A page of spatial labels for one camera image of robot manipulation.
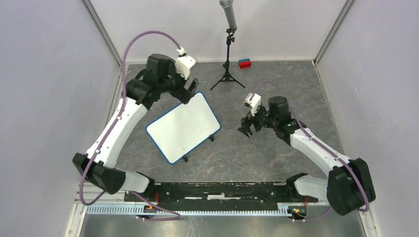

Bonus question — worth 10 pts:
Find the blue-framed whiteboard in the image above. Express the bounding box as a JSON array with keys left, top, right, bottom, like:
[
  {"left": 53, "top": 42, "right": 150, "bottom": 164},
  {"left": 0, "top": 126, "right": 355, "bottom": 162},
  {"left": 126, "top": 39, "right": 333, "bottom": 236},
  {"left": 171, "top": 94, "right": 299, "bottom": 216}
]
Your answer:
[{"left": 146, "top": 92, "right": 221, "bottom": 164}]

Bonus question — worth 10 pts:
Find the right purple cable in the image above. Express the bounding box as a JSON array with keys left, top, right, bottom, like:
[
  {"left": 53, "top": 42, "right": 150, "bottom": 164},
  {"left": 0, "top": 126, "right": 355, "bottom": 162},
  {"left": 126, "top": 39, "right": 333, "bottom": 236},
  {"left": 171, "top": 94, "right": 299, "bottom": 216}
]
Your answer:
[{"left": 253, "top": 79, "right": 371, "bottom": 223}]

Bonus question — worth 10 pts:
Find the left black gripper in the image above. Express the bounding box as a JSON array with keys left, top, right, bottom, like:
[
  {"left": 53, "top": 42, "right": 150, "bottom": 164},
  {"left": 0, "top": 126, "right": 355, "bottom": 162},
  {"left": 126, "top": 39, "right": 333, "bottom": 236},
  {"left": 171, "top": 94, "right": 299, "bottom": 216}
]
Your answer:
[{"left": 160, "top": 60, "right": 200, "bottom": 105}]

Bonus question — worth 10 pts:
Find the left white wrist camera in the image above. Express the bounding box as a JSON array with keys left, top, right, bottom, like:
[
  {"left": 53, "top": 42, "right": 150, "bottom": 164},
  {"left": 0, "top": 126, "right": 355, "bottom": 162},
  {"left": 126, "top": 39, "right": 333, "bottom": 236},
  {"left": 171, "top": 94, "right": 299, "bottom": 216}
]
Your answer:
[{"left": 174, "top": 47, "right": 198, "bottom": 80}]

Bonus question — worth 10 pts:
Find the silver microphone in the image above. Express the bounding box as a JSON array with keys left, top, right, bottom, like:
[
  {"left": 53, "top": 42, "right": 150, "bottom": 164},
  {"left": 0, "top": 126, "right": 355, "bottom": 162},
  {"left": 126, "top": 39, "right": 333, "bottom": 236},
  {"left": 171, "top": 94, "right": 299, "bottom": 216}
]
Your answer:
[{"left": 210, "top": 0, "right": 245, "bottom": 90}]

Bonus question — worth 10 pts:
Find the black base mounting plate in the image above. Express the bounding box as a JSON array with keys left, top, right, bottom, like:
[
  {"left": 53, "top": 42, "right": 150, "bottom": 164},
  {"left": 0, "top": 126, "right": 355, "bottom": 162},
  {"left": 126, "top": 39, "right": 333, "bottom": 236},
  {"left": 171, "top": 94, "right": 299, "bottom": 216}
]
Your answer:
[{"left": 142, "top": 182, "right": 318, "bottom": 211}]

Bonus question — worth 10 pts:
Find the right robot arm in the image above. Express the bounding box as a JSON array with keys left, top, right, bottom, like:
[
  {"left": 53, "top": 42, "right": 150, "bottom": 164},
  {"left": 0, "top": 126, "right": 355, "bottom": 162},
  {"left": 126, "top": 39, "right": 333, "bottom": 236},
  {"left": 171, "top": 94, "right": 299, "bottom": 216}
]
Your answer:
[{"left": 238, "top": 93, "right": 376, "bottom": 216}]

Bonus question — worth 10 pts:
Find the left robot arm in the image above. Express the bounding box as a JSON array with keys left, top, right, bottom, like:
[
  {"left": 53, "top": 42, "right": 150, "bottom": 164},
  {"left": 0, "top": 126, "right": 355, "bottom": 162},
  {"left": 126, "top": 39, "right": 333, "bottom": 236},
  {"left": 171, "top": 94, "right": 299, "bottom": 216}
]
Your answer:
[{"left": 72, "top": 54, "right": 198, "bottom": 201}]

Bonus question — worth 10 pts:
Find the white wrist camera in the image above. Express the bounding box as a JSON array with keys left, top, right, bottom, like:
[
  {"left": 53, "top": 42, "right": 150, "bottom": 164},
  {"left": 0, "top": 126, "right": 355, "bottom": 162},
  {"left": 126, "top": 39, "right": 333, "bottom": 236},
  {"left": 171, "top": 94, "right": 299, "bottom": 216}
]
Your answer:
[
  {"left": 174, "top": 47, "right": 198, "bottom": 80},
  {"left": 244, "top": 93, "right": 261, "bottom": 117}
]

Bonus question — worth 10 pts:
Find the red and blue eraser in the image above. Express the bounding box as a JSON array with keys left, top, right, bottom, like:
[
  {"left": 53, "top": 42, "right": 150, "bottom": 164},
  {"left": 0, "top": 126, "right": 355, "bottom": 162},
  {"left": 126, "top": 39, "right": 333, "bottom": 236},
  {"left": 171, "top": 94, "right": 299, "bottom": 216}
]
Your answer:
[{"left": 238, "top": 58, "right": 252, "bottom": 69}]

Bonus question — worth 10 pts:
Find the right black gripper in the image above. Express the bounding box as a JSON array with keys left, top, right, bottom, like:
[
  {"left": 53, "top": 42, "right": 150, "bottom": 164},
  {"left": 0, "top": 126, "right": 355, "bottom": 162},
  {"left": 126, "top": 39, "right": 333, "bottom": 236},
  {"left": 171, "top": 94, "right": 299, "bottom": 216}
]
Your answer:
[{"left": 237, "top": 103, "right": 277, "bottom": 138}]

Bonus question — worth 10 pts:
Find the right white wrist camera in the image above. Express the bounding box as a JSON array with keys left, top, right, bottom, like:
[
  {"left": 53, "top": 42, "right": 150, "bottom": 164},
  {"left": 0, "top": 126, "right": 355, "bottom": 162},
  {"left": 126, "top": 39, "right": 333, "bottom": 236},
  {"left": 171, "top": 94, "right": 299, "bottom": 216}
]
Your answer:
[{"left": 244, "top": 93, "right": 261, "bottom": 117}]

